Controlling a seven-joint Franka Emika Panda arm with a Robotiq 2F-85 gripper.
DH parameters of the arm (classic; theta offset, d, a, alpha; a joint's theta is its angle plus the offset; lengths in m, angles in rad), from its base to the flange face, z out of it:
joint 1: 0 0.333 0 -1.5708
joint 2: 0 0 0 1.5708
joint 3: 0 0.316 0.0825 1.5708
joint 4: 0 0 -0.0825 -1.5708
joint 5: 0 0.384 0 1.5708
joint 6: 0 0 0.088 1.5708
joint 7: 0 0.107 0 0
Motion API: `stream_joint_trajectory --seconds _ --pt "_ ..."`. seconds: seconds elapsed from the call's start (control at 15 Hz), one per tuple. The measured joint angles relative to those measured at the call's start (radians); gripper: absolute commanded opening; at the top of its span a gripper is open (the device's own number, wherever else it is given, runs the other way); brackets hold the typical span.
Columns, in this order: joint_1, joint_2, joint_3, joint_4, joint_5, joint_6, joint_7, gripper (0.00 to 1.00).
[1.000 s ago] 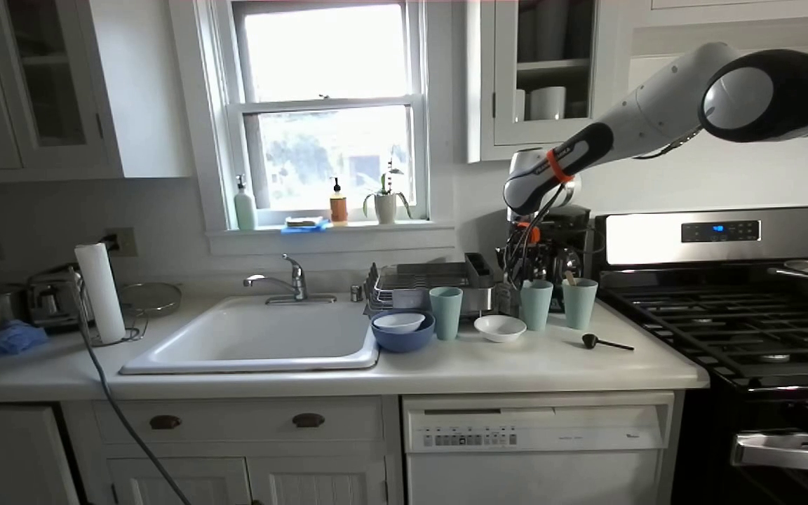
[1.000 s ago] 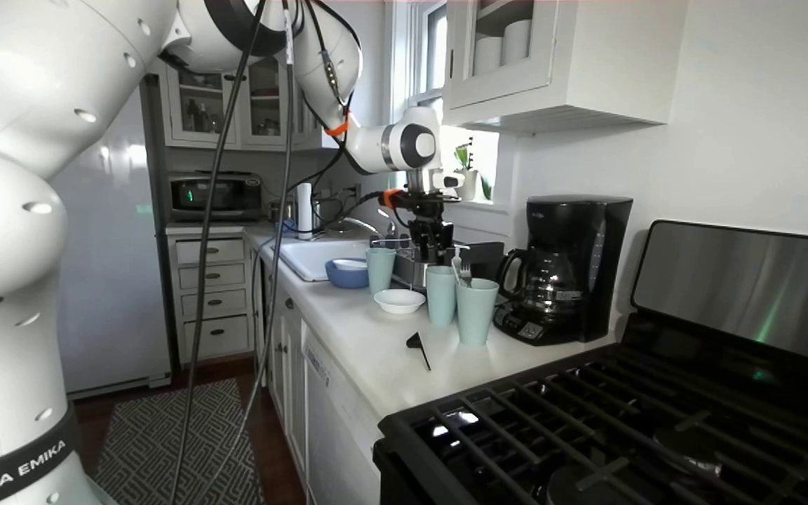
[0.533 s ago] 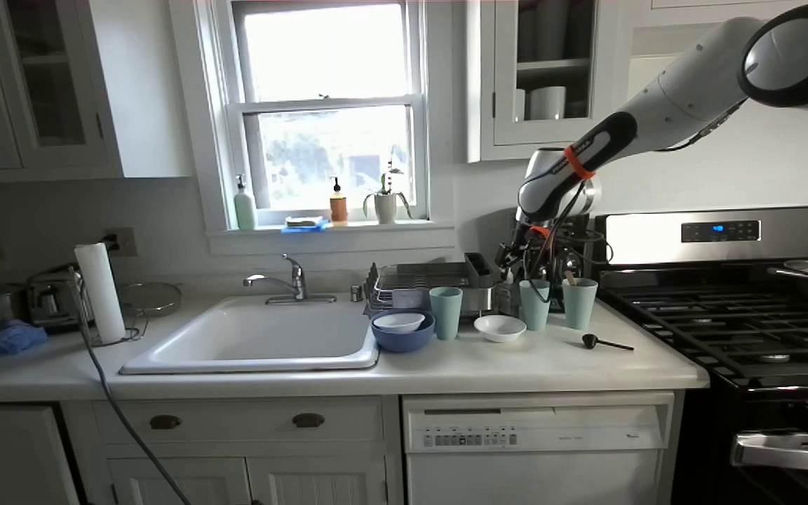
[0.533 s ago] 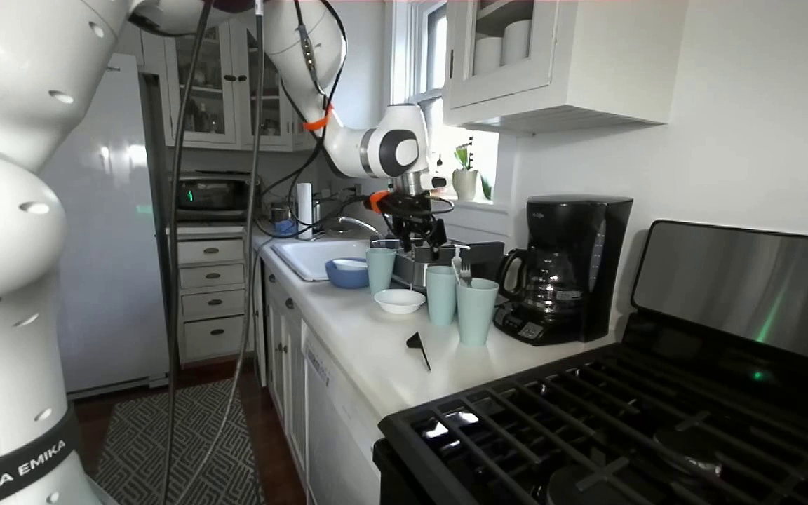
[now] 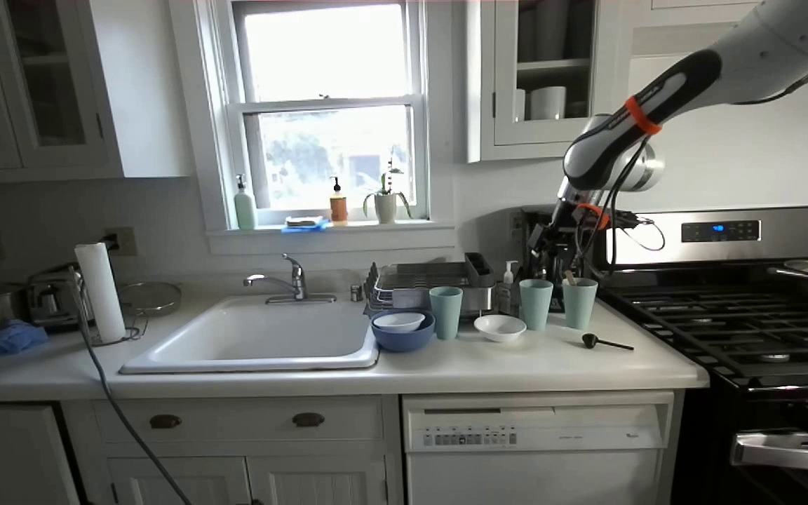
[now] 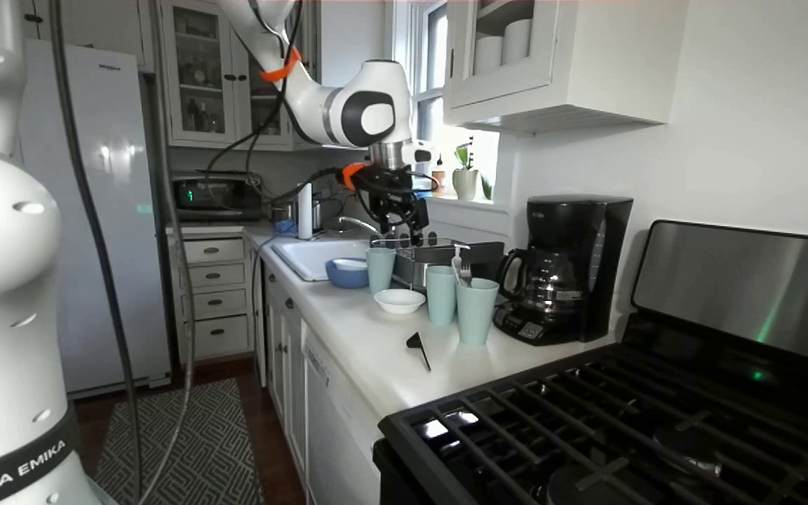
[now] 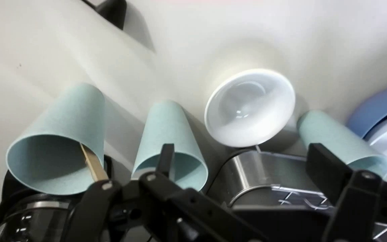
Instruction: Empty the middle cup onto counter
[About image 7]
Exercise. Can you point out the small white bowl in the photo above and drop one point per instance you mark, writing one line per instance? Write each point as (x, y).
(248, 107)

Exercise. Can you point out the wooden stick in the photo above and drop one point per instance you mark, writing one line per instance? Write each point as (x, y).
(94, 162)

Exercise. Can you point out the teal plastic cup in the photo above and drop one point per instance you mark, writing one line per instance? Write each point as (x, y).
(67, 115)
(168, 129)
(332, 134)

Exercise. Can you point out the steel dish rack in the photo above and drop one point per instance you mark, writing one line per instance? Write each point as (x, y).
(256, 174)

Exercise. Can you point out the black coffee maker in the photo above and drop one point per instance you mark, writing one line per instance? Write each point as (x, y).
(27, 219)

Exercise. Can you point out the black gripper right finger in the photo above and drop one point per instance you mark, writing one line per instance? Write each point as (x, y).
(328, 172)

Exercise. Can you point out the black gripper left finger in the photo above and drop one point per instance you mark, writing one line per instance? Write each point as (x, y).
(167, 158)

